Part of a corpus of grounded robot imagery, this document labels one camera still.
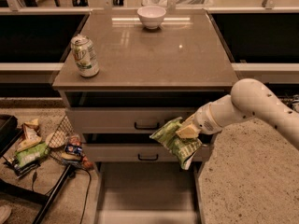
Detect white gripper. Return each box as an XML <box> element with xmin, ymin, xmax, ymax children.
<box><xmin>176</xmin><ymin>105</ymin><xmax>222</xmax><ymax>139</ymax></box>

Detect green jalapeno chip bag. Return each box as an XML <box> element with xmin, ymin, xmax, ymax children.
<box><xmin>149</xmin><ymin>117</ymin><xmax>202</xmax><ymax>170</ymax></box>

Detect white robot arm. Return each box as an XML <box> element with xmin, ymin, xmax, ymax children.
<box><xmin>176</xmin><ymin>78</ymin><xmax>299</xmax><ymax>149</ymax></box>

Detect grey drawer cabinet with counter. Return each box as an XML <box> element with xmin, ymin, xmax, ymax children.
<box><xmin>51</xmin><ymin>8</ymin><xmax>243</xmax><ymax>224</ymax></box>

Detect top grey drawer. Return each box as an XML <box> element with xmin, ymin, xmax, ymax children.
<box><xmin>65</xmin><ymin>107</ymin><xmax>195</xmax><ymax>134</ymax></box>

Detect bottom open grey drawer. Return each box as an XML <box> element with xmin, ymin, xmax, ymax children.
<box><xmin>94</xmin><ymin>162</ymin><xmax>206</xmax><ymax>224</ymax></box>

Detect middle grey drawer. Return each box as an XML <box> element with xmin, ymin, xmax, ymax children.
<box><xmin>81</xmin><ymin>143</ymin><xmax>215</xmax><ymax>163</ymax></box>

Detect tan chip bag on floor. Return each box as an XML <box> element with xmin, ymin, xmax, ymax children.
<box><xmin>17</xmin><ymin>119</ymin><xmax>42</xmax><ymax>152</ymax></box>

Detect green snack bag on floor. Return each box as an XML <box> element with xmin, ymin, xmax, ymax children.
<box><xmin>16</xmin><ymin>143</ymin><xmax>50</xmax><ymax>167</ymax></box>

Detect blue snack packet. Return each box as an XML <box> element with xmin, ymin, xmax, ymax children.
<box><xmin>64</xmin><ymin>144</ymin><xmax>82</xmax><ymax>156</ymax></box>

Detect white ceramic bowl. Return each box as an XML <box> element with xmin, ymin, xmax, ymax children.
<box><xmin>137</xmin><ymin>6</ymin><xmax>166</xmax><ymax>29</ymax></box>

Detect green white soda can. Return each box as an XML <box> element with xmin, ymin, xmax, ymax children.
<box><xmin>71</xmin><ymin>35</ymin><xmax>99</xmax><ymax>77</ymax></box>

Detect black wire basket right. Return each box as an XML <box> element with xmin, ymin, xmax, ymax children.
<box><xmin>282</xmin><ymin>94</ymin><xmax>299</xmax><ymax>113</ymax></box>

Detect black wire basket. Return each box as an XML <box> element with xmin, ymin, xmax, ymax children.
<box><xmin>46</xmin><ymin>116</ymin><xmax>83</xmax><ymax>162</ymax></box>
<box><xmin>282</xmin><ymin>94</ymin><xmax>299</xmax><ymax>113</ymax></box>

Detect black cable on floor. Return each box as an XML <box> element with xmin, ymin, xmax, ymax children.
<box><xmin>31</xmin><ymin>167</ymin><xmax>93</xmax><ymax>224</ymax></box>

